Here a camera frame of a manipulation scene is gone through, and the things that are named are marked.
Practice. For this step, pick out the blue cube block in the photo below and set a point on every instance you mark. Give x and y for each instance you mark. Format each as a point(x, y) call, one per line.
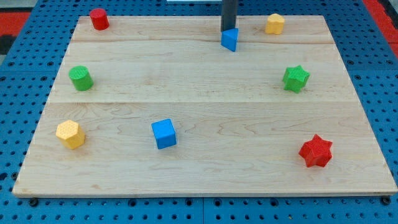
point(164, 133)

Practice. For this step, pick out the light wooden board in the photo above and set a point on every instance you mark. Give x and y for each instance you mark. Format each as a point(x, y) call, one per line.
point(238, 131)

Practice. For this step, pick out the blue triangular prism block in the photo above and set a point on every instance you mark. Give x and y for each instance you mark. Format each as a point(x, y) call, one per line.
point(229, 39)

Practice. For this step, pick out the green star block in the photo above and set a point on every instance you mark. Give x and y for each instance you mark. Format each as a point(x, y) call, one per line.
point(295, 78)

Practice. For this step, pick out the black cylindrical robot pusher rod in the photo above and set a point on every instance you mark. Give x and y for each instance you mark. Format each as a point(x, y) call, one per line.
point(229, 12)

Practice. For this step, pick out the yellow heart-shaped block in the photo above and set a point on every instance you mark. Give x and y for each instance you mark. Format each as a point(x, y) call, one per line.
point(275, 24)

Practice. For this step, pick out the green cylinder block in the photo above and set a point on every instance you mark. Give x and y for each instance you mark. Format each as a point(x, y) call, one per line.
point(80, 78)

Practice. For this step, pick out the red star block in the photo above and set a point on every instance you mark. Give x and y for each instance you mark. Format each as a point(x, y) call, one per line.
point(316, 152)

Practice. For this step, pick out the yellow hexagonal block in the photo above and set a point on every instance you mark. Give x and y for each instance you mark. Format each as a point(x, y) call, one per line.
point(70, 134)

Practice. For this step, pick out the red cylinder block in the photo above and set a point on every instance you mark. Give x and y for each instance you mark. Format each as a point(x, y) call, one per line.
point(99, 19)

